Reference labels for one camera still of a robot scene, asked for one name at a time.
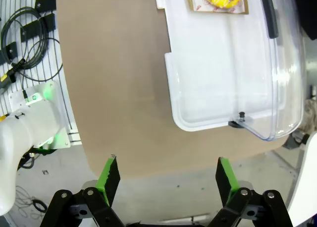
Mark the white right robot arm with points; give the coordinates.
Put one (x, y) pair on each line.
(24, 128)

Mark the clear plastic display lid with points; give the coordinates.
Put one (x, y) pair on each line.
(289, 75)

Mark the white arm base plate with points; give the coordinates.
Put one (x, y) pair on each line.
(71, 137)

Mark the white printed paper liner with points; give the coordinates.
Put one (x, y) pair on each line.
(200, 7)

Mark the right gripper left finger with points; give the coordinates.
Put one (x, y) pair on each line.
(109, 177)

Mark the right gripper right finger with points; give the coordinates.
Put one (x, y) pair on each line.
(225, 177)

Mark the large white table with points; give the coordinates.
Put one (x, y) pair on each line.
(307, 187)

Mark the white display tray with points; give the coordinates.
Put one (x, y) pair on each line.
(210, 75)

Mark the brown cardboard donut box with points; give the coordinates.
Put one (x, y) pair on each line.
(223, 12)

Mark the black mounting bracket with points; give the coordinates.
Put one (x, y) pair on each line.
(37, 28)
(45, 2)
(10, 52)

